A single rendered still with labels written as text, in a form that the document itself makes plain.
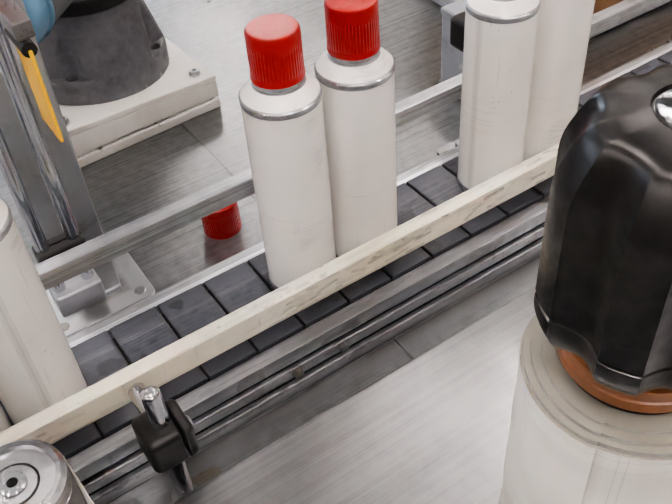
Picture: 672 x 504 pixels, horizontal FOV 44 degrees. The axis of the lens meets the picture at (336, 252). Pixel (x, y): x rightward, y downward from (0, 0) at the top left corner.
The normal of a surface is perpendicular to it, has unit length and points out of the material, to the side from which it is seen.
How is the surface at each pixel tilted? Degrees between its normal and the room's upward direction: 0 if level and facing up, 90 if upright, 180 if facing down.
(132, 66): 72
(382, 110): 90
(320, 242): 90
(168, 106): 90
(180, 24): 0
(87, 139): 90
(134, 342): 0
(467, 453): 0
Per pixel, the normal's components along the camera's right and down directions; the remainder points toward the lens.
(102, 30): 0.52, 0.29
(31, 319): 0.87, 0.30
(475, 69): -0.70, 0.52
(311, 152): 0.71, 0.45
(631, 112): -0.23, -0.76
